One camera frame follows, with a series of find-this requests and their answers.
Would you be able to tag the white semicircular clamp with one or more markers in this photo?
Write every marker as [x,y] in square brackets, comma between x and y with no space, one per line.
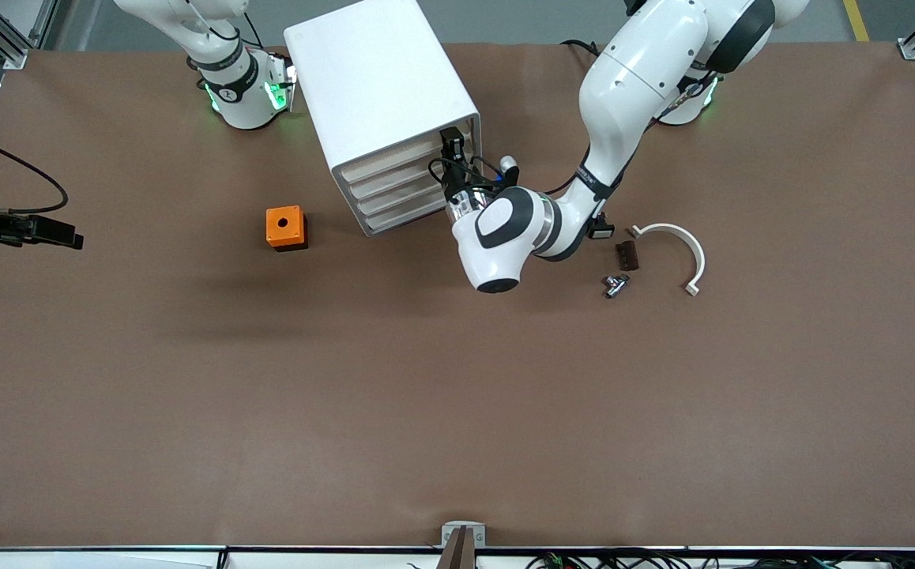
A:
[690,243]

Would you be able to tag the white plastic drawer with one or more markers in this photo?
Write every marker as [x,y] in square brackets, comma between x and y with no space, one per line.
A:
[394,176]
[394,156]
[394,213]
[394,195]

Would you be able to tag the orange box with hole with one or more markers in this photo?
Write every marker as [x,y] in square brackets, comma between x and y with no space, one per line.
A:
[284,225]

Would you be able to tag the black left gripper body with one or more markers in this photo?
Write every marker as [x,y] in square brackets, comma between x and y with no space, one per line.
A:
[453,186]

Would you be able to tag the small dark brown spacer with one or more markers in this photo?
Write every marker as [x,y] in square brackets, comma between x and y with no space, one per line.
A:
[628,255]

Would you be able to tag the white drawer cabinet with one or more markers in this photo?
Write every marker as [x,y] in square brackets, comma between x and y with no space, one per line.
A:
[378,79]

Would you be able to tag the black white square pushbutton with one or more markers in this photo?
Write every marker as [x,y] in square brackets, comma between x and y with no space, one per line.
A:
[603,231]

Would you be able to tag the white table edge rail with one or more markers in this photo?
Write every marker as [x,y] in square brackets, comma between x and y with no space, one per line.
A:
[110,559]

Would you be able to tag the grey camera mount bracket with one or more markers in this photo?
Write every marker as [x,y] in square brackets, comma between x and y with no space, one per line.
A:
[449,533]

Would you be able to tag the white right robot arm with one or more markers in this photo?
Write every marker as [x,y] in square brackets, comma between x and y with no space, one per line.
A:
[240,99]

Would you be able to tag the brown camera mount bar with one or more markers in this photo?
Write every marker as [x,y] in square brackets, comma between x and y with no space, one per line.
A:
[459,553]

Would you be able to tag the shiny metal T-nut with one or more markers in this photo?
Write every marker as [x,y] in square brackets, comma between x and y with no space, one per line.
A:
[615,285]

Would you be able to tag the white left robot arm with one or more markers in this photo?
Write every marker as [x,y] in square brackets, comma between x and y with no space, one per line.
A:
[639,71]

